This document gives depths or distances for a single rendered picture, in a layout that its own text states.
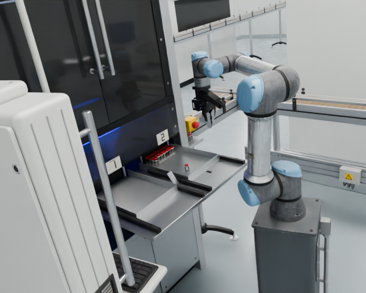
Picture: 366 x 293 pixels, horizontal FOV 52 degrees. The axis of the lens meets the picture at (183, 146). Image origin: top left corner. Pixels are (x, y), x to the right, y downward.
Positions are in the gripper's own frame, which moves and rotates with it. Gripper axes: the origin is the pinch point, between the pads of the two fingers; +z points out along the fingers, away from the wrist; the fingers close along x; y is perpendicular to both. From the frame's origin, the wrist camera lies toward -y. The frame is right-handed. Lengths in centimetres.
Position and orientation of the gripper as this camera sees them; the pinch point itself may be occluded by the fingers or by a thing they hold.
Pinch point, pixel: (211, 125)
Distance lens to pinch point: 180.6
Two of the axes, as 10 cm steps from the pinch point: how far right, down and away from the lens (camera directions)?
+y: -7.6, -1.6, 6.3
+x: -6.3, 4.0, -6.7
